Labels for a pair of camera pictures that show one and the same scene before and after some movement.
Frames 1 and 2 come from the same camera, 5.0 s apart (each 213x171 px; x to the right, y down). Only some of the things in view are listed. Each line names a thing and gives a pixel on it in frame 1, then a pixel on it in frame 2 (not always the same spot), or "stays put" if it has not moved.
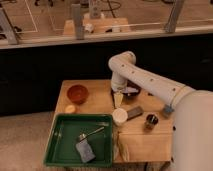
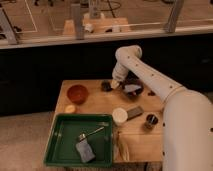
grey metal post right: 170,26 stays put
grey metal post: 78,20 stays put
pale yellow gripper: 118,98 -> 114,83
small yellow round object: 70,109 stays put
